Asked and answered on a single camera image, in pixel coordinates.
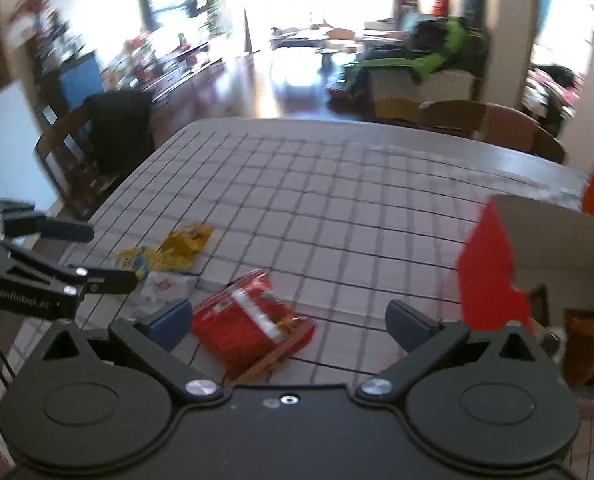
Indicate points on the pile of clothes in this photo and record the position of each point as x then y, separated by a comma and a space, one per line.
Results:
552, 90

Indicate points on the yellow pyramid snack packet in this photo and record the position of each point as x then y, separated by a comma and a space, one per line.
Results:
184, 247

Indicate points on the low coffee table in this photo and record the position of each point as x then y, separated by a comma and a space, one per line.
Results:
302, 35

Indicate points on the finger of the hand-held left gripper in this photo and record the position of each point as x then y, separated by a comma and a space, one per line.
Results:
67, 232
112, 281

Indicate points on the white and blue snack packet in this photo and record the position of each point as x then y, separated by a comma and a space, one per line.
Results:
167, 285

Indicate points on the yellow cartoon snack packet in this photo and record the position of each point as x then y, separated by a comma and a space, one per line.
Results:
134, 259

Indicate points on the dark wooden chair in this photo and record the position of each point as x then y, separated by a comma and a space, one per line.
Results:
67, 150

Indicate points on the green houseplant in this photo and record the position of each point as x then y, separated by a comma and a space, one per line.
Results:
217, 5

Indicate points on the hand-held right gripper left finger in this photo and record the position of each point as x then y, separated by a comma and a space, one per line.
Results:
172, 322

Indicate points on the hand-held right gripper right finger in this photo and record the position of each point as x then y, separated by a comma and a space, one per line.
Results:
407, 322

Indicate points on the red cardboard box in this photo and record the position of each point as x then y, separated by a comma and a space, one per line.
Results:
497, 280

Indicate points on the white checked tablecloth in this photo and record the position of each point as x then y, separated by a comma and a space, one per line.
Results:
327, 200

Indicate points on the beige armchair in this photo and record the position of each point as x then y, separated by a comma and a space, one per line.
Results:
427, 90

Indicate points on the green jacket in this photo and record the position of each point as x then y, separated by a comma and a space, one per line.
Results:
427, 60

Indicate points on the black garment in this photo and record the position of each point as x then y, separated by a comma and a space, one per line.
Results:
119, 130

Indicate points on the blue cabinet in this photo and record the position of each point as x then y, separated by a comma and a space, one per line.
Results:
79, 80

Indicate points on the red snack bag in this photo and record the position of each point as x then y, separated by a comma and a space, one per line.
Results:
247, 320

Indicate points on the brown triangular snack packet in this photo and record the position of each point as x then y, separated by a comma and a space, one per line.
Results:
584, 345

